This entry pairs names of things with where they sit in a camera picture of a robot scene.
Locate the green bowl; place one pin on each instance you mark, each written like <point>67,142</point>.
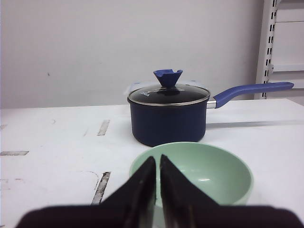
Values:
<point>218,173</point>

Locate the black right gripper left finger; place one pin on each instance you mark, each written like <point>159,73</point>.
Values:
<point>132,205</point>

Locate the glass pot lid blue knob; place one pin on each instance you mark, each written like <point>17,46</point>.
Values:
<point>168,92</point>

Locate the white slotted shelf rack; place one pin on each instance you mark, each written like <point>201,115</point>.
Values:
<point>281,48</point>

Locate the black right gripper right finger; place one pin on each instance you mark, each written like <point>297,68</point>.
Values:
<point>183,203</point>

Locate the dark blue saucepan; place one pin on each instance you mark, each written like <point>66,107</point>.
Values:
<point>155,125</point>

